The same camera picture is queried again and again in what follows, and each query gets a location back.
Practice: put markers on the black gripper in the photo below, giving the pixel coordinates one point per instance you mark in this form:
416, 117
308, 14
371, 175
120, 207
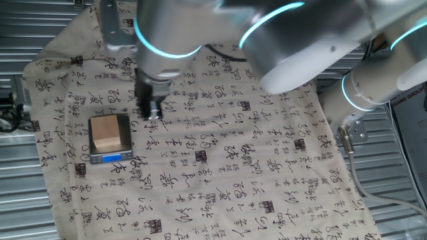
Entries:
151, 86

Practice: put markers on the light wooden block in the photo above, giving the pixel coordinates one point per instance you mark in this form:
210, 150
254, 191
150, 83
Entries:
105, 131

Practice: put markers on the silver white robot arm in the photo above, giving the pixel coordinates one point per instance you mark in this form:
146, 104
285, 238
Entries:
300, 40

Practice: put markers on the silver digital pocket scale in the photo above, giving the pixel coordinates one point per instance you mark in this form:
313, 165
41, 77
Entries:
125, 146

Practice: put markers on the beige calligraphy print cloth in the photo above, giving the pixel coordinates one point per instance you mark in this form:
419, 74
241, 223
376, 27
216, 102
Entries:
217, 166

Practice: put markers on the white printed sign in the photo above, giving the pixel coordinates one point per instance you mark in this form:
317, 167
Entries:
412, 133

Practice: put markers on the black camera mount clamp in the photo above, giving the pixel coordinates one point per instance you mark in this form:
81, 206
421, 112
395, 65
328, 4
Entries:
21, 96

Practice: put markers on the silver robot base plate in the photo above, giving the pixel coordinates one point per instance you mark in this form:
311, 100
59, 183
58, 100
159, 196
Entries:
360, 131

